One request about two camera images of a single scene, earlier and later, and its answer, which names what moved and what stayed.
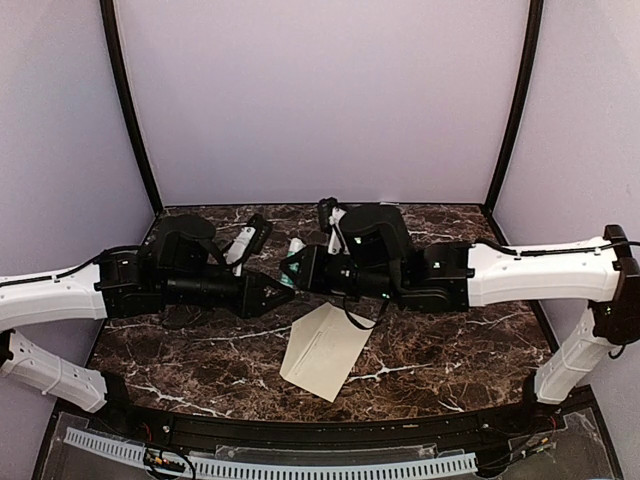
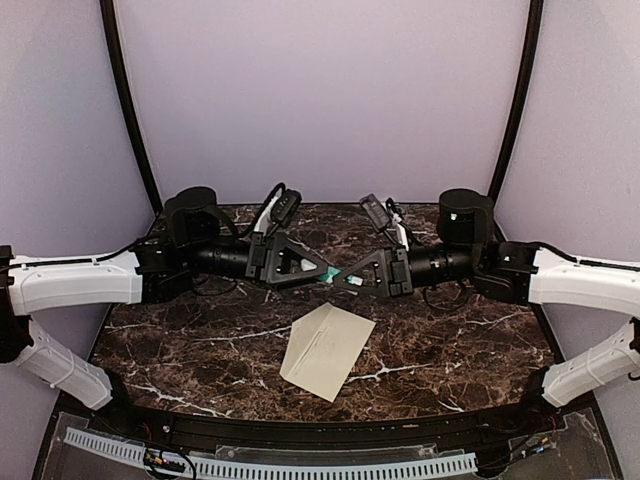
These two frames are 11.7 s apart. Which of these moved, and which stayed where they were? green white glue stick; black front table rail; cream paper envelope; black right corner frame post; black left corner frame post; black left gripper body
Moved: green white glue stick; black left gripper body
Stayed: black left corner frame post; black right corner frame post; black front table rail; cream paper envelope
